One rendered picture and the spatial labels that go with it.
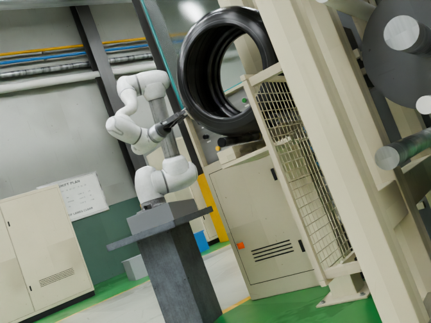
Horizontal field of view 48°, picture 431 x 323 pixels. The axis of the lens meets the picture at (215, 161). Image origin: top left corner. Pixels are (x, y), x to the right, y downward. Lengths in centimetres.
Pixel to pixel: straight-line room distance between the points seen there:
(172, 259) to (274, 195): 71
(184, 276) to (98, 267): 738
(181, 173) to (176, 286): 68
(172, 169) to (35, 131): 762
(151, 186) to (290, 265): 96
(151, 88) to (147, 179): 55
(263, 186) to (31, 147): 783
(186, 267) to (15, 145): 770
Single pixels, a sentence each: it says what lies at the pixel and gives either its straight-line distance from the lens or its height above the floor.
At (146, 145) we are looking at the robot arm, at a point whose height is 106.
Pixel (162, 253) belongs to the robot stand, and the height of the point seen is 49.
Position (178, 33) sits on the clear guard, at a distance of 325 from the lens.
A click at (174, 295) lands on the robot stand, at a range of 298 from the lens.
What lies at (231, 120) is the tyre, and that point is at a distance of 215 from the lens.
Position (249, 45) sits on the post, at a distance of 255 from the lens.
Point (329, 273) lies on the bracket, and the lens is 156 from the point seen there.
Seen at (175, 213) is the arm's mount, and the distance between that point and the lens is 287.
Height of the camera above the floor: 65
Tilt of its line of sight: 5 degrees up
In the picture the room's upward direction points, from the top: 21 degrees counter-clockwise
